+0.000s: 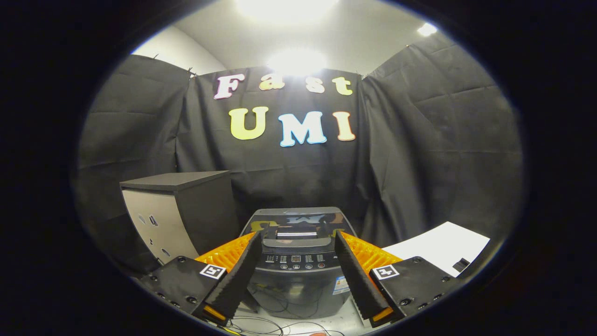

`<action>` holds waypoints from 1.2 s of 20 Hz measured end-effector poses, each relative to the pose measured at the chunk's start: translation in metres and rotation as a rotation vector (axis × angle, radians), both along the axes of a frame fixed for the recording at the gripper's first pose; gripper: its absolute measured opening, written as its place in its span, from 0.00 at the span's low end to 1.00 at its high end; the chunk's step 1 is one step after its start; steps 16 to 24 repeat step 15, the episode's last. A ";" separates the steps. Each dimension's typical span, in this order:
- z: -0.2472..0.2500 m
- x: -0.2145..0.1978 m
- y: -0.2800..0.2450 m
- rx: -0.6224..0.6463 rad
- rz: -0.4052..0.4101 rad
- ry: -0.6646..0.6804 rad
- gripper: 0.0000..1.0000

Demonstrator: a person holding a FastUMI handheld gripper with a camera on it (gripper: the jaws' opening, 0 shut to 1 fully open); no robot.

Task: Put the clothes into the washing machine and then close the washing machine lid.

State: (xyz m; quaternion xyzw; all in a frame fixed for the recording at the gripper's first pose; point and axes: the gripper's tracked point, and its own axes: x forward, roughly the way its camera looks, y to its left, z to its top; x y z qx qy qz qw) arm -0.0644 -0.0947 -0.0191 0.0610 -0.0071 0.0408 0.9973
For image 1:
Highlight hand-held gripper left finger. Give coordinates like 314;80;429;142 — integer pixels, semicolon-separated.
140;231;263;327

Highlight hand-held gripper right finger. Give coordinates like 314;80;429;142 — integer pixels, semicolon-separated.
334;230;462;328

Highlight grey washing machine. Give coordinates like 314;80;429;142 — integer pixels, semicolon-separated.
240;207;357;320

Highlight black and grey cabinet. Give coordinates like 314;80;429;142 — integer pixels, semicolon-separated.
119;170;238;273

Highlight black backdrop cloth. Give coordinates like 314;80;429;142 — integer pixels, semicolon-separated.
75;33;523;276

